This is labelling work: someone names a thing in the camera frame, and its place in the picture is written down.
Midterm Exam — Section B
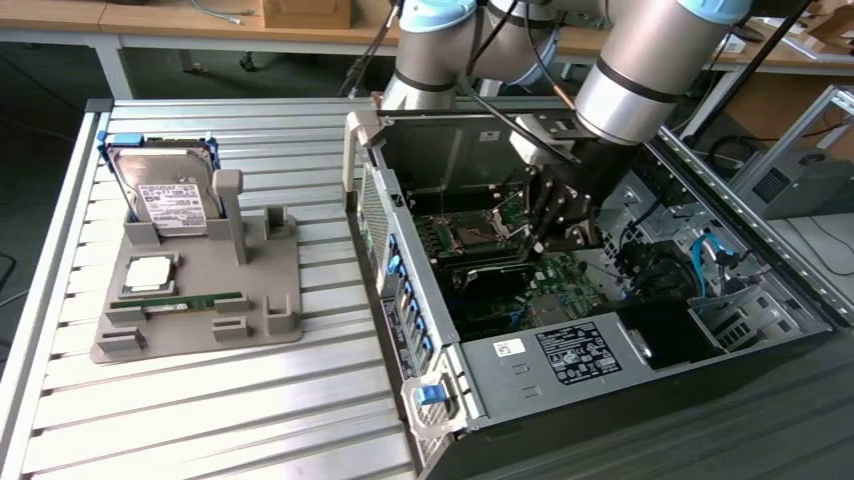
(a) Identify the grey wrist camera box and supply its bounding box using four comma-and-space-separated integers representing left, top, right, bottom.
510, 113, 579, 165

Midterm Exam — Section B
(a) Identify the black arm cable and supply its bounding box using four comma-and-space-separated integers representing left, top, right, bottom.
459, 0, 582, 166

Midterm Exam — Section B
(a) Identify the silver chipset heatsink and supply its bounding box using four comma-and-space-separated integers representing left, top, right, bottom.
530, 294, 570, 322

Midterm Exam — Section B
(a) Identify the green RAM stick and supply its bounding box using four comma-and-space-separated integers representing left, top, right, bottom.
109, 292, 243, 313

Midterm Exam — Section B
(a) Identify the grey computer tower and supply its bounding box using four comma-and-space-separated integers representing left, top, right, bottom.
730, 147, 854, 221

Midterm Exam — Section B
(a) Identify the grey parts rack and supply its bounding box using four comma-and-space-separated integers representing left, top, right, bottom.
89, 168, 307, 365

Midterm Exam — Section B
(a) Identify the open grey PC case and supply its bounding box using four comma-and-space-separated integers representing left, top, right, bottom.
341, 98, 847, 480

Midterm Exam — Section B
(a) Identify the CPU socket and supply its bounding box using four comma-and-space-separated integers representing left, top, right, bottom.
436, 212, 508, 252

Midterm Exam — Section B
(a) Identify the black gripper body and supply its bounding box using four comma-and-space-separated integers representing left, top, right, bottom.
532, 138, 647, 206

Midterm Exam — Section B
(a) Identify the silver CPU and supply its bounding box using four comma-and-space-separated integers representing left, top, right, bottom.
123, 258, 177, 292

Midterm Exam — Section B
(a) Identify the hard disk drive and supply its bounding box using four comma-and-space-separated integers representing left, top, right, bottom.
96, 130, 223, 224

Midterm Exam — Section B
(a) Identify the green motherboard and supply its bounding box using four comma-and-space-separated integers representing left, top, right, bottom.
409, 192, 610, 337

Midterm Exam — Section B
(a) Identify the blue wire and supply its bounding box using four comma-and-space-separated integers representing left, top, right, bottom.
690, 232, 735, 301

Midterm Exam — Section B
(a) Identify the black pole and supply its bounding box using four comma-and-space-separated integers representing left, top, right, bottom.
679, 0, 819, 146

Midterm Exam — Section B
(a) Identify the folded cardboard piece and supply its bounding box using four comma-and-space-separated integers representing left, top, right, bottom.
803, 0, 854, 51

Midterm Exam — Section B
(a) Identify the grey loose cable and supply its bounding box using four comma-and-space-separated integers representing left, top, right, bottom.
185, 0, 259, 24

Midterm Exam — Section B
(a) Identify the black hanging cable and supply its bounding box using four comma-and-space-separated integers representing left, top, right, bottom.
329, 0, 401, 99

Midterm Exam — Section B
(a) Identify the graphics card with black fan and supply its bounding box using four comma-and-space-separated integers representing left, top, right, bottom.
432, 258, 543, 312

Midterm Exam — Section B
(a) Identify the silver hard disk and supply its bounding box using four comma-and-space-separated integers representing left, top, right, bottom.
109, 147, 212, 239

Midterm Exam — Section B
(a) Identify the grey power supply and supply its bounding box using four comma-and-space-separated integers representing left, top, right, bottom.
459, 312, 652, 419

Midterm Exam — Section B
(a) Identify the wooden desk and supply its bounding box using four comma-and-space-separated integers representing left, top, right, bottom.
0, 0, 854, 99

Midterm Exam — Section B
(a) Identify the metal disk bay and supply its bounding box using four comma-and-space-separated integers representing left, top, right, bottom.
686, 289, 835, 354

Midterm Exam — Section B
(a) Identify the brown cardboard box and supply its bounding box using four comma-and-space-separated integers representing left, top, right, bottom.
259, 0, 353, 30

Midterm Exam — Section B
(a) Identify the aluminium frame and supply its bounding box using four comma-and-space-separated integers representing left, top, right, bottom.
726, 84, 854, 182

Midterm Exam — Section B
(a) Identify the metal socket cover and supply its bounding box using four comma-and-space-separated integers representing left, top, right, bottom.
492, 193, 536, 236

